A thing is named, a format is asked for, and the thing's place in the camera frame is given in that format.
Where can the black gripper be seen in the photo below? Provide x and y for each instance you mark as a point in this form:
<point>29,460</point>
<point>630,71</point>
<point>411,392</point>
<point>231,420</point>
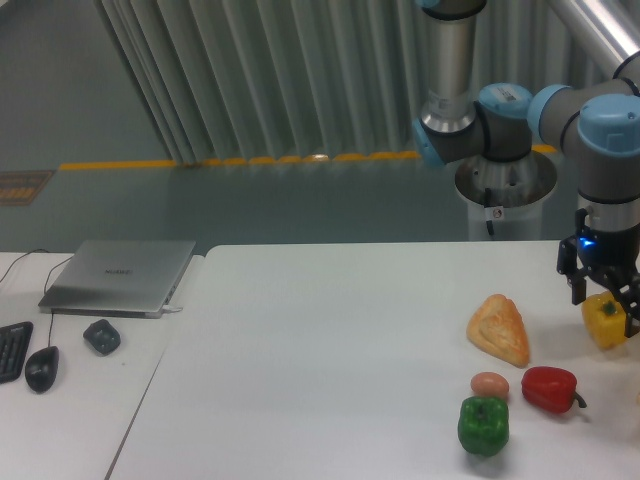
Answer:
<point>606,257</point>

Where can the triangular bread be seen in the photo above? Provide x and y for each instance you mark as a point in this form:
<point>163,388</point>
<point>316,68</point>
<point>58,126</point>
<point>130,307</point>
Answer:
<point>497,328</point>

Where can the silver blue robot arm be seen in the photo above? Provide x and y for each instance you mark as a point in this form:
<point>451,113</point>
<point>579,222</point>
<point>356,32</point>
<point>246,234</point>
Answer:
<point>596,127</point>

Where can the yellow bell pepper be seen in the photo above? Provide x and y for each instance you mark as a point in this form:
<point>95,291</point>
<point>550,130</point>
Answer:
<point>605,320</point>

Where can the red bell pepper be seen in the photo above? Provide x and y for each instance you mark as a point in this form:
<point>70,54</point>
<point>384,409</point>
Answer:
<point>551,389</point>

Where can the brown egg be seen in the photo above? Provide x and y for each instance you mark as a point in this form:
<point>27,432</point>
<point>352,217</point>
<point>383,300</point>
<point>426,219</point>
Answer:
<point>490,384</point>

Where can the green bell pepper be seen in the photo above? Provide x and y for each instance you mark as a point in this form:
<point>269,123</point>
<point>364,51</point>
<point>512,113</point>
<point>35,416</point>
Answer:
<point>483,425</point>

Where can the white pleated curtain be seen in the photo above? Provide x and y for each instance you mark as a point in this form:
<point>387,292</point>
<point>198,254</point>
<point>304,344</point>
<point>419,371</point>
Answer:
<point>281,79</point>

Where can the silver laptop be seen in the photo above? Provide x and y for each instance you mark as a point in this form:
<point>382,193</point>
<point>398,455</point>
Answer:
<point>119,278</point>

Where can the small black device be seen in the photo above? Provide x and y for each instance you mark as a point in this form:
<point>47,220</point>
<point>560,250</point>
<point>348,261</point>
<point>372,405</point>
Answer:
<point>102,337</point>

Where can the black computer mouse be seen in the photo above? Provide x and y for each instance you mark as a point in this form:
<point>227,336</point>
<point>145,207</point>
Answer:
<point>41,369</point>

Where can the black keyboard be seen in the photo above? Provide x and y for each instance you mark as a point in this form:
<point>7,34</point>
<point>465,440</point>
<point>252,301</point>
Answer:
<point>14,344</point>

